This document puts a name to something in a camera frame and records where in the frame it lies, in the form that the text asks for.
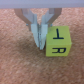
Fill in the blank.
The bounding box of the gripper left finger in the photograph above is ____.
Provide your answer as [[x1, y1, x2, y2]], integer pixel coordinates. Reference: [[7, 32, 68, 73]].
[[13, 7, 43, 50]]

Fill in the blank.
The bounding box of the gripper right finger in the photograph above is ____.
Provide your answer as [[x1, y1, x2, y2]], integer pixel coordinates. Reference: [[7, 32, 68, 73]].
[[39, 7, 63, 51]]

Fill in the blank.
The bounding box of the yellow block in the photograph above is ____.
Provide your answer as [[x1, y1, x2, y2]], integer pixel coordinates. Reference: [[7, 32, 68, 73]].
[[45, 26, 73, 58]]

